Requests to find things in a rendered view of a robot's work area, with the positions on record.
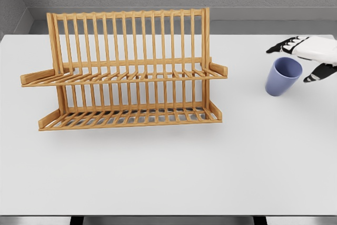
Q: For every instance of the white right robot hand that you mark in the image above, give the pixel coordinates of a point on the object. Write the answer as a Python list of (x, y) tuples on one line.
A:
[(316, 48)]

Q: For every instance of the blue cup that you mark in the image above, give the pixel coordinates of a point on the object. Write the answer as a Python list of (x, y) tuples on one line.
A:
[(281, 80)]

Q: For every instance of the wooden two-tier dish rack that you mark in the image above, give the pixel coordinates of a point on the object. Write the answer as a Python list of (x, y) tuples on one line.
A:
[(126, 77)]

